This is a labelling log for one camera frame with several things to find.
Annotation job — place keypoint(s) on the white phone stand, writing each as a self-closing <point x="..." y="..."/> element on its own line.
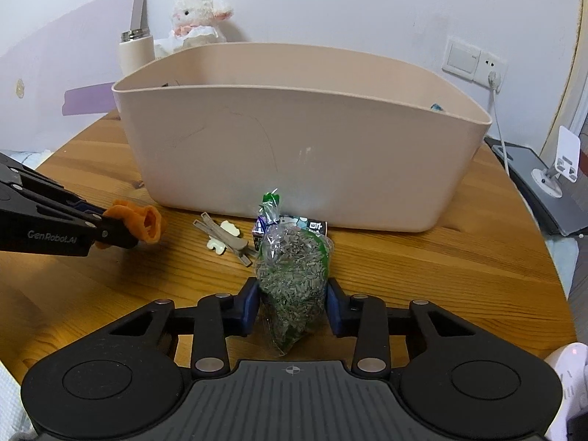
<point x="562" y="156"/>

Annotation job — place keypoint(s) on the white rounded appliance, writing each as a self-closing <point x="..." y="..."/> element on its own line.
<point x="569" y="376"/>

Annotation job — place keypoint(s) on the small yellow wall sticker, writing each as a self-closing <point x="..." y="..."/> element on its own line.
<point x="19" y="87"/>

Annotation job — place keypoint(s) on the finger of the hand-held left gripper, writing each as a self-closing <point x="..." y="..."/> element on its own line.
<point x="69" y="236"/>
<point x="55" y="195"/>

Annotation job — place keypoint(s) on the grey flat device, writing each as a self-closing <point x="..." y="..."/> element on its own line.
<point x="546" y="211"/>

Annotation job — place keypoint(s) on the orange hair scrunchie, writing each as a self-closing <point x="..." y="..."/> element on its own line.
<point x="147" y="225"/>

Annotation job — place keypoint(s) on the white wall socket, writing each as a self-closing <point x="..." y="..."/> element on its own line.
<point x="494" y="66"/>

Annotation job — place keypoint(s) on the small black white snack packet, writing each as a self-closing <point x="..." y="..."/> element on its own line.
<point x="314" y="226"/>

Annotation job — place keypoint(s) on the white wall switch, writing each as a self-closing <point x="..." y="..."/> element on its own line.
<point x="460" y="58"/>

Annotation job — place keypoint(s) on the beige hair clip white flower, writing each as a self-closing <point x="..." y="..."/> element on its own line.
<point x="229" y="241"/>

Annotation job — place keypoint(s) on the pink plastic storage bin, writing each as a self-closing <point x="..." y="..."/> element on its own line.
<point x="298" y="156"/>

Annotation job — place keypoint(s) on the white cloth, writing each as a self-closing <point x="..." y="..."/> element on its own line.
<point x="11" y="404"/>

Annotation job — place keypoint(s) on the white plush lamb toy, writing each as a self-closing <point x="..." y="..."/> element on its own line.
<point x="197" y="18"/>

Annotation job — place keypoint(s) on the clear bag of dried herbs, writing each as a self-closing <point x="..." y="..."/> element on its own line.
<point x="289" y="275"/>

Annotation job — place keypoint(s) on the purple board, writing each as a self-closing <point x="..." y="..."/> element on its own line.
<point x="59" y="55"/>

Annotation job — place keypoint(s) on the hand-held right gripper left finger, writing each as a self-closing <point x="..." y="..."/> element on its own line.
<point x="250" y="305"/>

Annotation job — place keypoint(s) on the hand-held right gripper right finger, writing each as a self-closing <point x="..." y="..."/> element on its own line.
<point x="335" y="308"/>

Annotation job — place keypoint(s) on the cream thermos bottle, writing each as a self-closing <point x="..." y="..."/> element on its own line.
<point x="135" y="55"/>

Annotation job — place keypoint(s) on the small blue item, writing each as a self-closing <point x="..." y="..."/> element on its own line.
<point x="438" y="108"/>

